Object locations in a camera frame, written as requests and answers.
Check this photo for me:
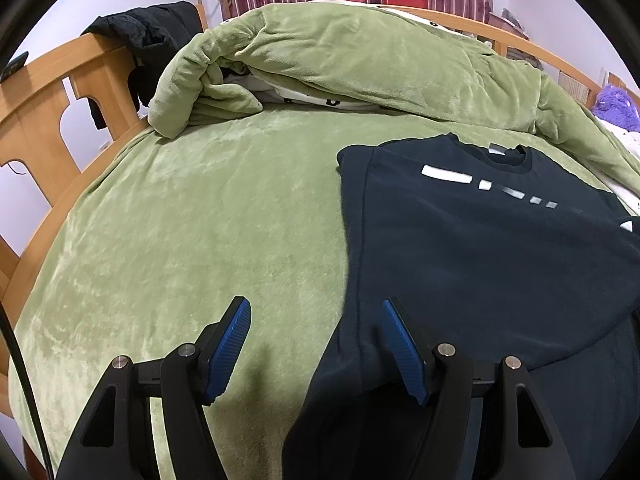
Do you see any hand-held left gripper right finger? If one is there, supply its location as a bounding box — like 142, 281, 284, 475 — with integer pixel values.
381, 297, 576, 480

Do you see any small dark device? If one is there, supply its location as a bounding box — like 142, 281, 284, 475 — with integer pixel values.
0, 55, 28, 82

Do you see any purple plush toy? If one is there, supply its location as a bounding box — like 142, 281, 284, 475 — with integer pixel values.
592, 85, 640, 133

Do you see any black jacket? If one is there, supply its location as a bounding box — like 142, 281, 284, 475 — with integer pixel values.
80, 1, 203, 131

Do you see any storage box clutter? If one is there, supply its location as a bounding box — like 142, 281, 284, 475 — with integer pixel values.
487, 9, 531, 41

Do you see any black t-shirt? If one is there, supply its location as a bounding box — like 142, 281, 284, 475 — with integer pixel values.
282, 132, 640, 480

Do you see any green plush duvet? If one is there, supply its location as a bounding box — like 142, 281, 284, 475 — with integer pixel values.
147, 1, 640, 211

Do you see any black cable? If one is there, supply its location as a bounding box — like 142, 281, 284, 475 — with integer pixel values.
0, 290, 56, 480

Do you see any wooden coat rack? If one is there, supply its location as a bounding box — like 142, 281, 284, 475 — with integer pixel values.
195, 0, 236, 28

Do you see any green bed sheet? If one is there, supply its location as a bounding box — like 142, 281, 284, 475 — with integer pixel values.
7, 107, 626, 480

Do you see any white radiator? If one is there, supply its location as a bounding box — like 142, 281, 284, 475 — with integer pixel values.
557, 71, 593, 103

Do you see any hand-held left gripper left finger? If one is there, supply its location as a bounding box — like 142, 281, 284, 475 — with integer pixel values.
55, 296, 252, 480

